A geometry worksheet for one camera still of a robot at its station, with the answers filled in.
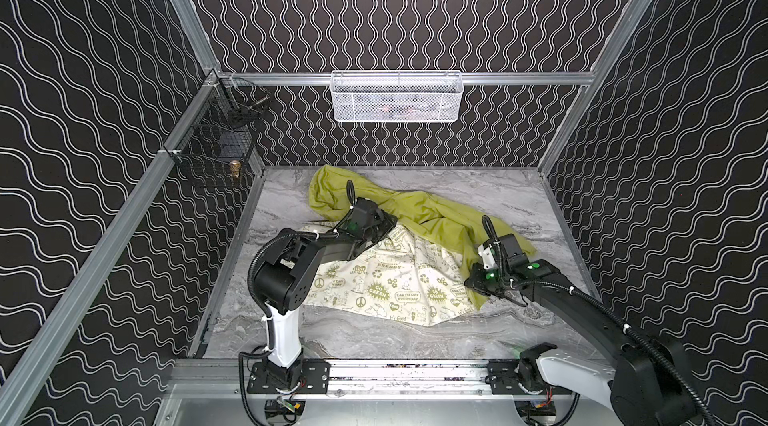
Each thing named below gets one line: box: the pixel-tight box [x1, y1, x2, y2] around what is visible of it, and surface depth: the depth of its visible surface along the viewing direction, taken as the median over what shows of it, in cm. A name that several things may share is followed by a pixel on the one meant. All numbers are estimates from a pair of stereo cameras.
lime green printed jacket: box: [305, 166, 535, 327], surface depth 92 cm
